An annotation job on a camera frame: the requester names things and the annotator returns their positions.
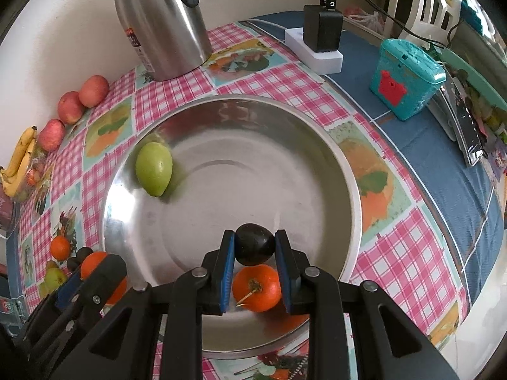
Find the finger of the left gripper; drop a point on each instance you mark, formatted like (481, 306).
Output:
(67, 291)
(74, 302)

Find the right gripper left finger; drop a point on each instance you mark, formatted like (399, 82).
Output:
(123, 344)

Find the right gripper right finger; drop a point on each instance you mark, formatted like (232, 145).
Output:
(387, 344)

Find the green mango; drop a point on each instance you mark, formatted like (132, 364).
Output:
(154, 168)
(53, 279)

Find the dark plum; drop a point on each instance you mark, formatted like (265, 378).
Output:
(72, 264)
(253, 244)
(83, 253)

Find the orange tangerine with stem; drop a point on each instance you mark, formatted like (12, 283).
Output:
(257, 288)

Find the brown kiwi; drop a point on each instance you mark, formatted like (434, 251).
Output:
(51, 265)

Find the clear glass mug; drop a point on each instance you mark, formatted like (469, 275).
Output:
(13, 314)

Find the clear plastic fruit box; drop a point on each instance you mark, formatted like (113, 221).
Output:
(33, 175)

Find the yellow banana bunch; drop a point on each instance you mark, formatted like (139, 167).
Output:
(14, 173)

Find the round steel tray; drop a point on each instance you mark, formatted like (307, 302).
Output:
(237, 159)

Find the red apple left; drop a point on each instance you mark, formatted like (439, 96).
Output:
(52, 135)

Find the red apple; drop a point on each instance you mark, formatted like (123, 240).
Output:
(93, 91)
(70, 108)
(52, 135)

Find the red apple middle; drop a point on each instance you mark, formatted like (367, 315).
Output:
(70, 108)

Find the red apple right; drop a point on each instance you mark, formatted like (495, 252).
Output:
(93, 91)

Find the teal toy box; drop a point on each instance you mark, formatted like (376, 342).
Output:
(406, 77)

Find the black power adapter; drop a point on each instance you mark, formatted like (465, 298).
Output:
(322, 28)

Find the steel thermos jug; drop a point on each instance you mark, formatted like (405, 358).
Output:
(169, 36)

